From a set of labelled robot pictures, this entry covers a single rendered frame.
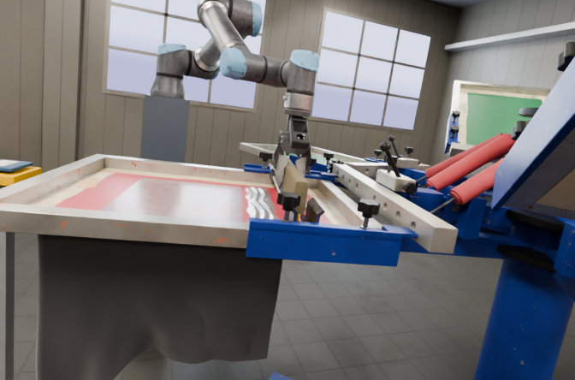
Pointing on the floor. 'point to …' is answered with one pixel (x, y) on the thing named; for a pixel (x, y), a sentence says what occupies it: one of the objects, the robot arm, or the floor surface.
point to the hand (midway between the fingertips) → (288, 184)
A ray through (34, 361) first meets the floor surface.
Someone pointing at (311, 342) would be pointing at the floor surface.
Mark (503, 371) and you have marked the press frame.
